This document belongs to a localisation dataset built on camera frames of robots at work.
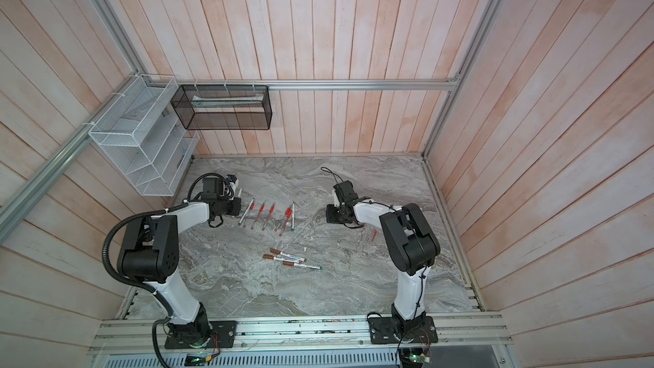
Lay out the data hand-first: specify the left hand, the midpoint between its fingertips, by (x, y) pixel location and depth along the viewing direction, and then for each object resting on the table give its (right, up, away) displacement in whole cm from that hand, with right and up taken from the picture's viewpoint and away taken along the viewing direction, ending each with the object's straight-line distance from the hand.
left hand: (237, 204), depth 100 cm
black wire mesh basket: (-7, +41, +4) cm, 42 cm away
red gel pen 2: (+9, -3, +1) cm, 10 cm away
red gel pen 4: (+20, -4, +1) cm, 20 cm away
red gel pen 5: (+20, -4, -1) cm, 21 cm away
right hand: (+37, -4, -1) cm, 37 cm away
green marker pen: (+23, -4, -2) cm, 23 cm away
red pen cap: (+54, -11, -5) cm, 55 cm away
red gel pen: (+5, -2, +2) cm, 6 cm away
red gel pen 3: (+13, -3, +1) cm, 14 cm away
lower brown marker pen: (+24, -19, -13) cm, 34 cm away
